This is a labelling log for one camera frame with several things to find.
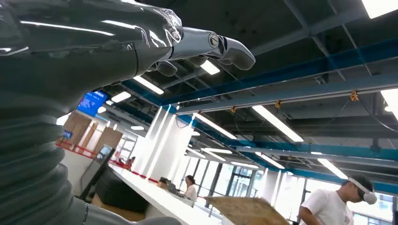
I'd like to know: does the wooden card organizer box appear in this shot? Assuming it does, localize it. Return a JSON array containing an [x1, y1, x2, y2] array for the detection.
[[203, 195, 291, 225]]

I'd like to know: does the white raised desk counter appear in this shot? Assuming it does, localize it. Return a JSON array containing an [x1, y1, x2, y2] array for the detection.
[[108, 163, 223, 225]]

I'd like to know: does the white VR headset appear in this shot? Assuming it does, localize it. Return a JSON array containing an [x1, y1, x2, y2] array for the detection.
[[348, 177, 378, 206]]

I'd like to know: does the dark standing display panel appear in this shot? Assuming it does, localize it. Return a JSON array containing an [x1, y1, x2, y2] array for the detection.
[[79, 144, 116, 201]]

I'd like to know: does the white column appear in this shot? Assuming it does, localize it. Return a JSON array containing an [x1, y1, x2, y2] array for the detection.
[[132, 105, 195, 184]]

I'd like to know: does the blue display screen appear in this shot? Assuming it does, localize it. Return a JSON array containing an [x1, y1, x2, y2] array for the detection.
[[77, 90, 108, 117]]

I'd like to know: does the person wearing white headset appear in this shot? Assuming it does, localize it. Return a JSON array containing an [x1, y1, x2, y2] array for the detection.
[[298, 175, 378, 225]]

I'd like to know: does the brown wooden partition panel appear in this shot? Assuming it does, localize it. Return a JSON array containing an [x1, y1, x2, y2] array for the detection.
[[93, 127, 123, 154], [63, 112, 92, 147]]

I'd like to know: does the red barrier rail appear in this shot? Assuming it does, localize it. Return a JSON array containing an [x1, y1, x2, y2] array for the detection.
[[56, 141, 98, 159]]

